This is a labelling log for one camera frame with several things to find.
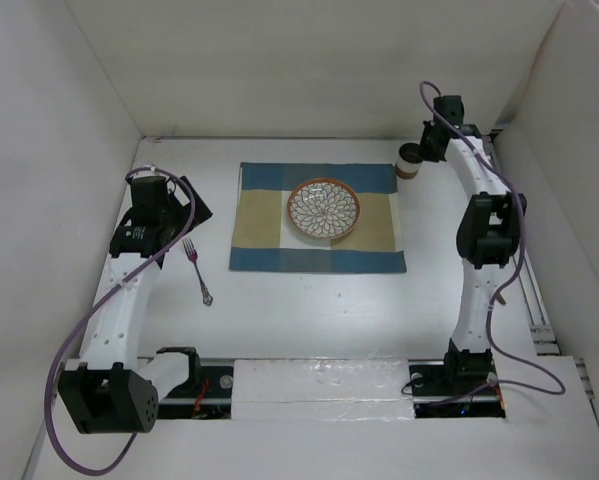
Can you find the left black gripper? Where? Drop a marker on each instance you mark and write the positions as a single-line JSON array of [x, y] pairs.
[[184, 212]]

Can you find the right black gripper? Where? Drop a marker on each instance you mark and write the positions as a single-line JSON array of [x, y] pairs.
[[430, 126]]

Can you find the metal cup with brown base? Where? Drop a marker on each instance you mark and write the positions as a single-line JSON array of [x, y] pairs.
[[409, 161]]

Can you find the blue beige white cloth napkin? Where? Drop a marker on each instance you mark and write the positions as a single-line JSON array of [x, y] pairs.
[[266, 240]]

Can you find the orange floral patterned plate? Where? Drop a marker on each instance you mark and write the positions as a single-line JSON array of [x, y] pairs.
[[323, 208]]

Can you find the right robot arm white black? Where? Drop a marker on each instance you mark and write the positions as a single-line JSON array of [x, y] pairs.
[[488, 237]]

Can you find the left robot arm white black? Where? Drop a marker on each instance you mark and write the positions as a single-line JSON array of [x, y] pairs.
[[107, 390]]

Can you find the silver fork with pink neck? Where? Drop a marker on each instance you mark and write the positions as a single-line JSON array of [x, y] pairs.
[[192, 255]]

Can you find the white foam block front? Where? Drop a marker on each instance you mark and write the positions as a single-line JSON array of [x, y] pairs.
[[326, 390]]

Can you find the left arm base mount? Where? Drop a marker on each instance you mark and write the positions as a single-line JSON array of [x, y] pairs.
[[184, 393]]

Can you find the aluminium rail right side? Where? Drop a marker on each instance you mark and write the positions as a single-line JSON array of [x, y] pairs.
[[540, 328]]

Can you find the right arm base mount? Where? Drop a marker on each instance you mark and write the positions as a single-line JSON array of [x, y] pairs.
[[435, 395]]

